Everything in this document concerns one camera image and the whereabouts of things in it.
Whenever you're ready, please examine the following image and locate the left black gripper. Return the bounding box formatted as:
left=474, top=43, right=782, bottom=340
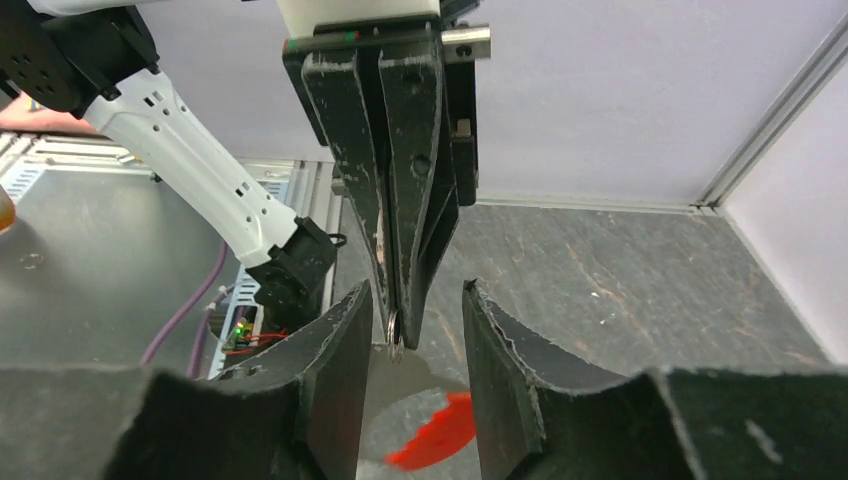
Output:
left=282, top=13, right=491, bottom=350

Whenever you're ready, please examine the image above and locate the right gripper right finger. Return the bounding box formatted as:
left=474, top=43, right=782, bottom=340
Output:
left=462, top=281, right=847, bottom=479

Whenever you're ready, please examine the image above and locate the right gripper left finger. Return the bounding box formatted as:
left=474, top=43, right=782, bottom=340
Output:
left=1, top=282, right=373, bottom=479

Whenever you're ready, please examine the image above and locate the red grey keyring holder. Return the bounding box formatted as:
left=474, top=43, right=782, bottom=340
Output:
left=356, top=307, right=480, bottom=480

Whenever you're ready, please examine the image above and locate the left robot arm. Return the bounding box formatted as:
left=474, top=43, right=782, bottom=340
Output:
left=1, top=1, right=491, bottom=351

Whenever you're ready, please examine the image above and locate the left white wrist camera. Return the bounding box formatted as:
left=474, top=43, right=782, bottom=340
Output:
left=277, top=0, right=440, bottom=37

